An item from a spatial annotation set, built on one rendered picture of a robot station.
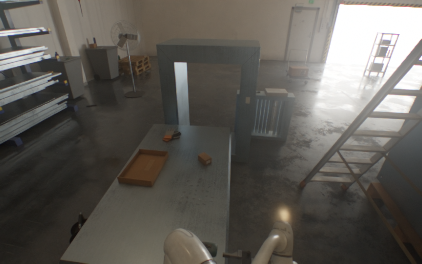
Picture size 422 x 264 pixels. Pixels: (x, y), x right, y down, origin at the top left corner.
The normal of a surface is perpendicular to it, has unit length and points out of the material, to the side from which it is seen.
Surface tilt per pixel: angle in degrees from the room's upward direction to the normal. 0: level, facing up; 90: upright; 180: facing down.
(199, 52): 90
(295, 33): 90
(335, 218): 0
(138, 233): 0
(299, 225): 0
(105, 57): 95
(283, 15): 90
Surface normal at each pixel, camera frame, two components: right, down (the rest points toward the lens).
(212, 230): 0.00, -0.87
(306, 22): -0.15, 0.49
